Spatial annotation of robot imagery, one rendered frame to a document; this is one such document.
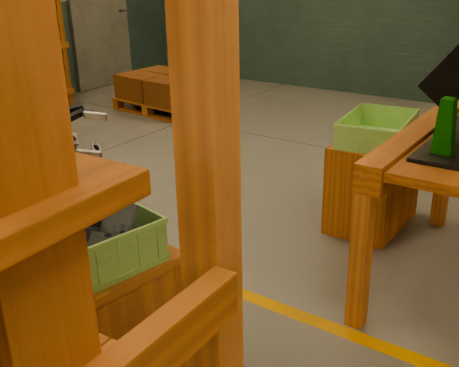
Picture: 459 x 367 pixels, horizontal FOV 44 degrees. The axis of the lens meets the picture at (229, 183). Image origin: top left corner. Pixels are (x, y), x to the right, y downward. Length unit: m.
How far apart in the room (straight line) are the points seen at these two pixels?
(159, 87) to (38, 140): 5.95
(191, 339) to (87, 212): 0.35
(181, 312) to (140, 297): 1.08
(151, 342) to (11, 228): 0.32
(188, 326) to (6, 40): 0.53
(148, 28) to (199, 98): 8.49
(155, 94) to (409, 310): 4.32
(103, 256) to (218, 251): 0.88
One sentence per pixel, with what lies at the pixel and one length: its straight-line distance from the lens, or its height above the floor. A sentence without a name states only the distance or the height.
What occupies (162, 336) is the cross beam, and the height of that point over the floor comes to 1.27.
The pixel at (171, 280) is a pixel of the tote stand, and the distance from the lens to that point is 2.09.
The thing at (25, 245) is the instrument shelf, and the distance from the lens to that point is 0.66.
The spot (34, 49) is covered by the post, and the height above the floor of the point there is 1.72.
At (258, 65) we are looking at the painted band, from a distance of 8.67.
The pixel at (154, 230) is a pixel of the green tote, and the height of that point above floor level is 0.93.
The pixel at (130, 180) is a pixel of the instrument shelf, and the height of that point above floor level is 1.54.
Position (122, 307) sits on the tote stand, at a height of 0.71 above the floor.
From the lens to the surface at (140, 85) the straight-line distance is 6.88.
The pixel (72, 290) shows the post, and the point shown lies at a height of 1.40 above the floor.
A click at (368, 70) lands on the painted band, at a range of 7.86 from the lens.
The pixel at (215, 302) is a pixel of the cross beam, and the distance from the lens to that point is 1.00.
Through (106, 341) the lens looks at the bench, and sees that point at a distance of 1.57.
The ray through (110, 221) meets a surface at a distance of 2.03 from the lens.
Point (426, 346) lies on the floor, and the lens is 3.04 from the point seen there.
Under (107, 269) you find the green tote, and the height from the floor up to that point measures 0.86.
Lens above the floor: 1.81
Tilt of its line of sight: 22 degrees down
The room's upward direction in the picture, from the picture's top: 1 degrees counter-clockwise
